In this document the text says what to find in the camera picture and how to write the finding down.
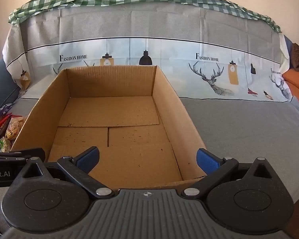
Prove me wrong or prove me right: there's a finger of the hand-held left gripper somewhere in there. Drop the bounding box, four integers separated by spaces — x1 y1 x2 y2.
0 148 46 160

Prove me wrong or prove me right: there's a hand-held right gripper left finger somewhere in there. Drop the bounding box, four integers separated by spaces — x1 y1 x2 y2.
11 146 115 200

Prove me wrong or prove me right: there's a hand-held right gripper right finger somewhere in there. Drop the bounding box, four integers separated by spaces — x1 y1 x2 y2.
181 148 281 200

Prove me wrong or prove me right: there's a green and white packet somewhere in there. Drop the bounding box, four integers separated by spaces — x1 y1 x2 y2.
0 139 12 152

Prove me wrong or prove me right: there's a clear packet with red ends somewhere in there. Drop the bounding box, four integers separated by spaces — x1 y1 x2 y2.
4 116 25 141

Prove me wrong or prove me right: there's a large red printed packet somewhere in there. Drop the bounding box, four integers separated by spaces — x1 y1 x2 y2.
0 113 13 136

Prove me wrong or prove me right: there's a cardboard box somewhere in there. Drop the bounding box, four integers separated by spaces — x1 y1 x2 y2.
10 65 207 190

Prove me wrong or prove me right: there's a purple snack packet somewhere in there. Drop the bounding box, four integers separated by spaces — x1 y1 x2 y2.
0 103 14 114

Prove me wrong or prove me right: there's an orange cushion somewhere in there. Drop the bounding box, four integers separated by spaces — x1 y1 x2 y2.
281 70 299 110

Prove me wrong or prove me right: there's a grey deer printed sheet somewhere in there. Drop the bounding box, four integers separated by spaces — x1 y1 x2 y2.
0 0 299 229

